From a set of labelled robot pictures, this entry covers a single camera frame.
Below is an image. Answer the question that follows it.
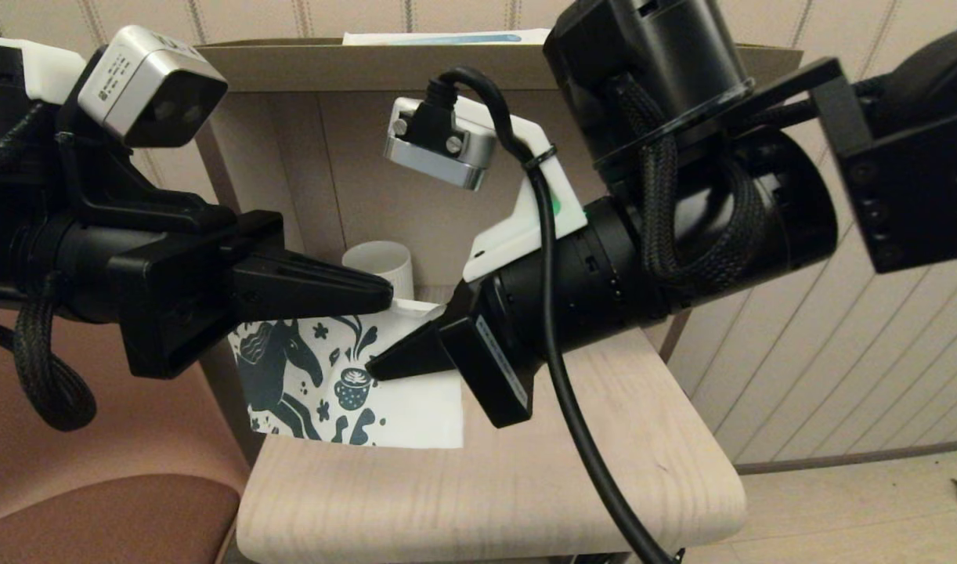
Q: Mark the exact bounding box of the white horse-print zipper pouch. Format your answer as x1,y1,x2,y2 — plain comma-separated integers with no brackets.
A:
228,298,465,450

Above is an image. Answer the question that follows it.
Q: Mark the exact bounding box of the white ribbed ceramic mug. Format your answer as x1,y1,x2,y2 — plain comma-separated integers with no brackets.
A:
341,240,414,302

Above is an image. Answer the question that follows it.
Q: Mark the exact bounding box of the beige wooden shelf table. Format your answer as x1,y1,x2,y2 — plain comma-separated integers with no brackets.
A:
189,38,802,564

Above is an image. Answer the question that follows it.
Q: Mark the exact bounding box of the white blue toothpaste box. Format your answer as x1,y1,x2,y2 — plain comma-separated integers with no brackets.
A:
341,29,554,45

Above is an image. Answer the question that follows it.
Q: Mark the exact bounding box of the black right camera cable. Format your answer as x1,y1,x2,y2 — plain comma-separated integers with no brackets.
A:
404,67,679,564

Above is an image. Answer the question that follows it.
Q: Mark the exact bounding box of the white right camera bracket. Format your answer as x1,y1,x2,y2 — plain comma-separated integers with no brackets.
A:
392,96,589,284

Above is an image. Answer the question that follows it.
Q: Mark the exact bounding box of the black braided cable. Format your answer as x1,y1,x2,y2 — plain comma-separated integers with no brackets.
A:
0,102,56,181
616,74,769,295
13,274,97,432

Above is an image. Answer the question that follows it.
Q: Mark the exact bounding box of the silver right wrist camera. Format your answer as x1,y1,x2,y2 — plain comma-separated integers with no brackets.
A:
383,98,497,191

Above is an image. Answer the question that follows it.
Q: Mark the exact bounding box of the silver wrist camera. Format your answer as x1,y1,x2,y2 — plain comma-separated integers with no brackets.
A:
383,98,497,191
78,25,229,148

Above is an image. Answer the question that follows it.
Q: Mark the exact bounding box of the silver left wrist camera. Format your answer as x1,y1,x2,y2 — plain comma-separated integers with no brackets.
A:
78,25,229,148

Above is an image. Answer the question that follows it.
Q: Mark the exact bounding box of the brown wall baseboard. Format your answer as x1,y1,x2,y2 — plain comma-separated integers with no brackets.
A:
735,439,957,476

